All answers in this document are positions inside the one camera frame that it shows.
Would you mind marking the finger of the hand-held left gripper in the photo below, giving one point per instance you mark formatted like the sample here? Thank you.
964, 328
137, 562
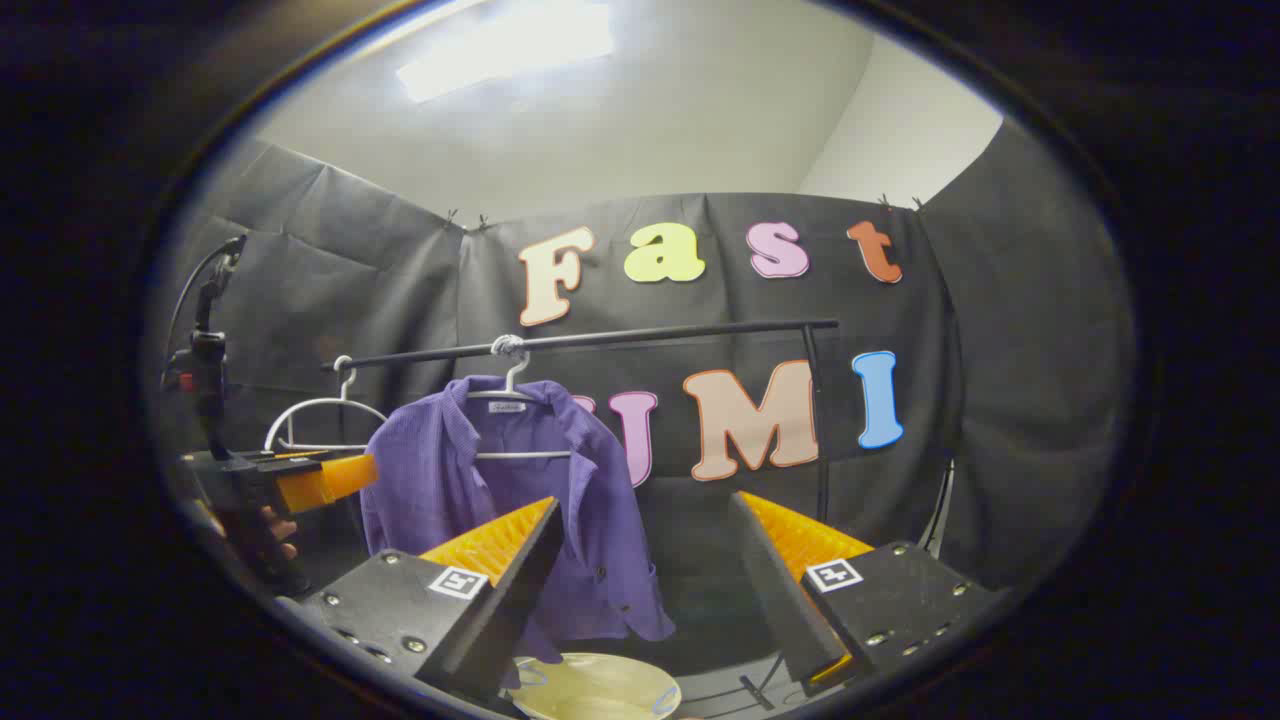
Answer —
330, 480

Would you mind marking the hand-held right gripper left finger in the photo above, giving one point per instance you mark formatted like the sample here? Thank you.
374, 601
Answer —
520, 580

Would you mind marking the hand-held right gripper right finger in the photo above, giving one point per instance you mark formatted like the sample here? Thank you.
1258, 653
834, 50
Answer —
775, 590

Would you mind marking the purple shirt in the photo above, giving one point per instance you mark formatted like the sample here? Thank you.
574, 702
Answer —
440, 470

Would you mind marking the beige laundry hamper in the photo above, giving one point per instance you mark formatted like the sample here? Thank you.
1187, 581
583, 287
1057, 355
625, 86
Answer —
600, 688

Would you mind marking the white plastic hanger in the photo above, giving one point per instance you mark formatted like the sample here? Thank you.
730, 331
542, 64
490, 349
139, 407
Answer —
515, 378
312, 403

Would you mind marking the black clothes rack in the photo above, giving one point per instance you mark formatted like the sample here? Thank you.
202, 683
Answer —
680, 334

